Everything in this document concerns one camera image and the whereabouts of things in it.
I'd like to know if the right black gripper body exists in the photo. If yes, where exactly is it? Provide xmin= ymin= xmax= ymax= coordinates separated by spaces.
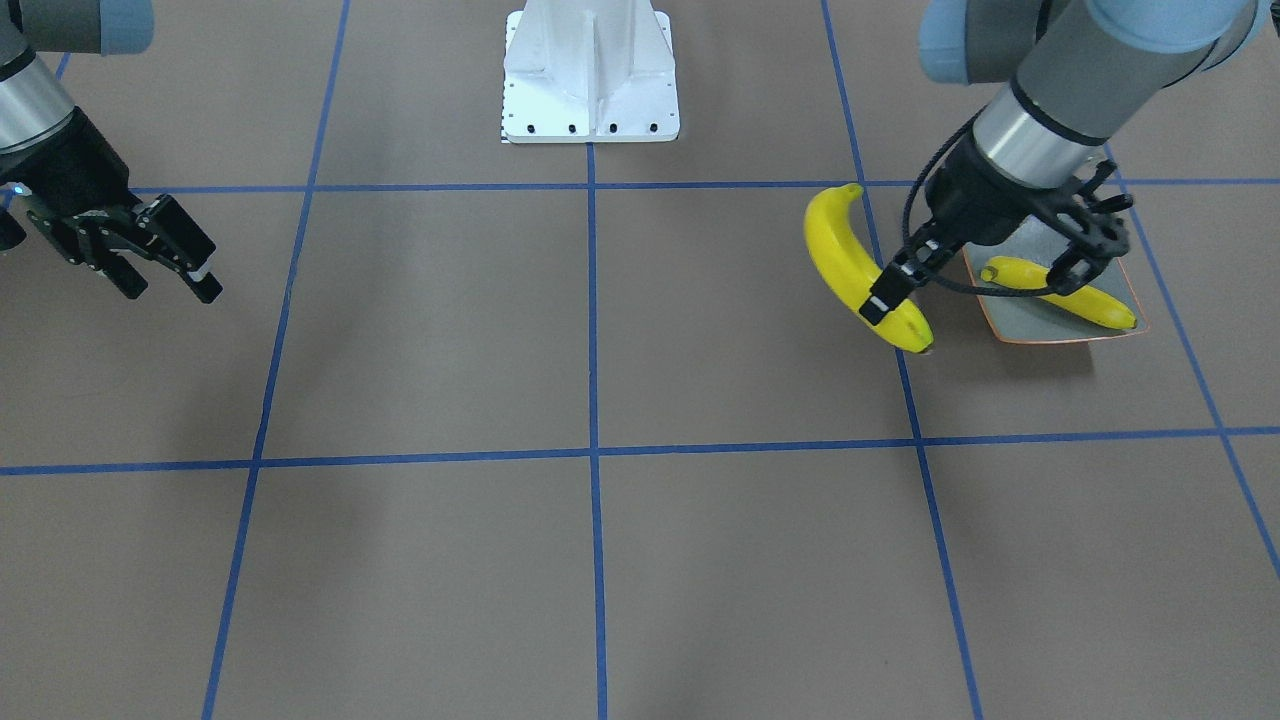
xmin=3 ymin=110 xmax=218 ymax=283

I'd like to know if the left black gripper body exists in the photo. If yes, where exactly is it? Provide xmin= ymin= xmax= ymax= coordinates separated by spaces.
xmin=918 ymin=140 xmax=1046 ymax=263

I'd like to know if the yellow banana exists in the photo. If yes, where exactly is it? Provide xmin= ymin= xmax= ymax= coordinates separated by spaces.
xmin=979 ymin=256 xmax=1138 ymax=331
xmin=803 ymin=183 xmax=934 ymax=354

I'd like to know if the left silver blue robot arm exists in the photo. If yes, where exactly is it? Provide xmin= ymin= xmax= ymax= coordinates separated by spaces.
xmin=852 ymin=1 xmax=1270 ymax=331

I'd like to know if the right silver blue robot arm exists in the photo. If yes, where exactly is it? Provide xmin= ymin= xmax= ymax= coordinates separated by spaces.
xmin=1 ymin=1 xmax=221 ymax=304

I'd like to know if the square grey orange-rimmed plate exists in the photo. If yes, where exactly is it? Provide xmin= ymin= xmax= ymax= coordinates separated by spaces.
xmin=963 ymin=218 xmax=1149 ymax=345

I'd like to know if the brown paper table cover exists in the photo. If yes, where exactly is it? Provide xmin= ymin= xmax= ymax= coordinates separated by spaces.
xmin=3 ymin=1 xmax=1279 ymax=719

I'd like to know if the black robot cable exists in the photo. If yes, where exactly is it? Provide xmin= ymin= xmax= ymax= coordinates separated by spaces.
xmin=900 ymin=111 xmax=1082 ymax=299

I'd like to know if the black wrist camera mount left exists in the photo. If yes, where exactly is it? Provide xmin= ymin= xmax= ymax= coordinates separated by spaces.
xmin=1023 ymin=159 xmax=1135 ymax=296

